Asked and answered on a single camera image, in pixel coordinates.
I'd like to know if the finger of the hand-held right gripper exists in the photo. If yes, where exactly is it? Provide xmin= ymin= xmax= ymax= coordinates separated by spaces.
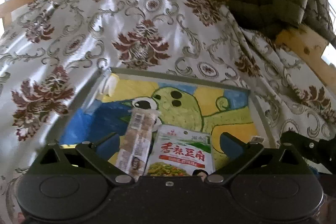
xmin=279 ymin=130 xmax=322 ymax=160

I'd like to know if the grey tray with painted bottom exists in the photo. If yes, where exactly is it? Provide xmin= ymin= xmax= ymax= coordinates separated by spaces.
xmin=59 ymin=68 xmax=280 ymax=177

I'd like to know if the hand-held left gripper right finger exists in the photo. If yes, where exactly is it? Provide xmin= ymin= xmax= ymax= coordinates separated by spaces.
xmin=205 ymin=132 xmax=310 ymax=185

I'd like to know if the floral printed blanket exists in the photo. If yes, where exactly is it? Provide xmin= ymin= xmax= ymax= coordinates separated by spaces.
xmin=0 ymin=0 xmax=336 ymax=224

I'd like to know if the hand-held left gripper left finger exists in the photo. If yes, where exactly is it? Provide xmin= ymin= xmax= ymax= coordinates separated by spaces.
xmin=39 ymin=132 xmax=135 ymax=186

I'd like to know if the white green bean packet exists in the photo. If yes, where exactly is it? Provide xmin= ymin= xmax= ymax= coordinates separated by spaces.
xmin=146 ymin=124 xmax=216 ymax=177

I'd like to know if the long clear nut bar packet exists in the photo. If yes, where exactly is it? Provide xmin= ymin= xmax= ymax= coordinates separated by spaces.
xmin=115 ymin=108 xmax=161 ymax=177

